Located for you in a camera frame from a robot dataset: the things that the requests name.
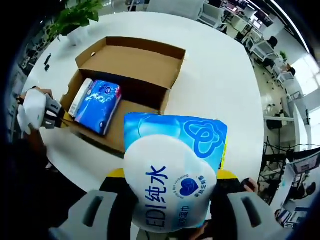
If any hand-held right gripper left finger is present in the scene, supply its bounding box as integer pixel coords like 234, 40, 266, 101
53, 168, 141, 240

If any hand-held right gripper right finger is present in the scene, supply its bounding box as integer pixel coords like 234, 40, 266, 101
209, 169, 282, 240

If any blue soft tissue pack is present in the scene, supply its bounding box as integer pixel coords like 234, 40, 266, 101
67, 78, 123, 137

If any light blue wet wipes pack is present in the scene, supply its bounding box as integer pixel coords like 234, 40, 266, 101
123, 111, 229, 230

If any brown cardboard shoe box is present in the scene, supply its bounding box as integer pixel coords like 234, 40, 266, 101
59, 36, 187, 154

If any person's right hand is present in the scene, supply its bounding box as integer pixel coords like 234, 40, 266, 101
193, 219, 211, 240

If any small black object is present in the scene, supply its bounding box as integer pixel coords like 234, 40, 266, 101
43, 53, 53, 71

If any green plant in white pot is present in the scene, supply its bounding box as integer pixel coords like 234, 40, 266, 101
43, 0, 105, 48

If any desk computer monitor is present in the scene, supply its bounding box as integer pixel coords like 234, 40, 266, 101
291, 152, 320, 176

